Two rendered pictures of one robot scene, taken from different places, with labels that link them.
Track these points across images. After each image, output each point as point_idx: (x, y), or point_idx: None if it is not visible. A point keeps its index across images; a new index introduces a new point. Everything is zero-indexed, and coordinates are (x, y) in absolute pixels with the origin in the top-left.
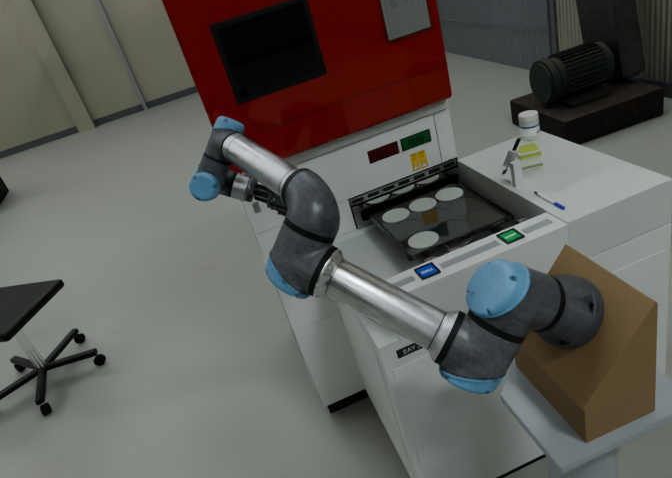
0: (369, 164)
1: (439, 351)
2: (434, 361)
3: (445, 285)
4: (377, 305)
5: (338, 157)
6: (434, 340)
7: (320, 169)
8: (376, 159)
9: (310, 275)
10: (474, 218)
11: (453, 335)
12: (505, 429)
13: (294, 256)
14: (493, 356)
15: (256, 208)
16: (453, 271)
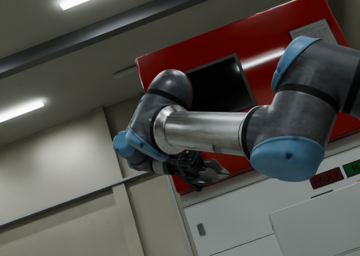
0: (313, 190)
1: (241, 129)
2: (243, 150)
3: (338, 202)
4: (197, 121)
5: (279, 182)
6: (240, 126)
7: (262, 194)
8: (319, 185)
9: (151, 118)
10: None
11: (254, 110)
12: None
13: (143, 110)
14: (287, 110)
15: (200, 229)
16: (346, 186)
